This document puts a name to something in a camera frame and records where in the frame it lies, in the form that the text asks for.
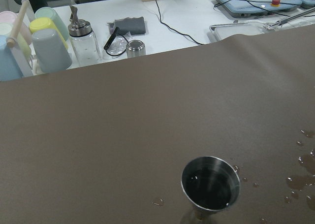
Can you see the steel jigger measuring cup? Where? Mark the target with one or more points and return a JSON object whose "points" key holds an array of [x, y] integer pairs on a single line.
{"points": [[211, 185]]}

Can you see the small steel canister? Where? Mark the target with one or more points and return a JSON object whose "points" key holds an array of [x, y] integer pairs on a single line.
{"points": [[135, 48]]}

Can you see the brown table mat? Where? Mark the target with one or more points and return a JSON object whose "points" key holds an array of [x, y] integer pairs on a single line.
{"points": [[107, 144]]}

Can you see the glass oil dispenser bottle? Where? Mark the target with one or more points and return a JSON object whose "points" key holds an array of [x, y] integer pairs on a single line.
{"points": [[83, 40]]}

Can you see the metal tray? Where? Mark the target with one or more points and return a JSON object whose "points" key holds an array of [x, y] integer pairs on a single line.
{"points": [[223, 31]]}

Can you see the blue teach pendant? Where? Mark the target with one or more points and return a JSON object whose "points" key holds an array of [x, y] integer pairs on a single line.
{"points": [[247, 8]]}

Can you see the yellow plastic cup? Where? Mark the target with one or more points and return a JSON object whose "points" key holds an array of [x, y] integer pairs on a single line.
{"points": [[46, 23]]}

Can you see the green plastic cup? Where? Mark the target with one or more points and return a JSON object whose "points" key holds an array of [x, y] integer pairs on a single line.
{"points": [[53, 15]]}

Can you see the metal grabber tongs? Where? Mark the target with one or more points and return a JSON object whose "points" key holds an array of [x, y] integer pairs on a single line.
{"points": [[275, 25]]}

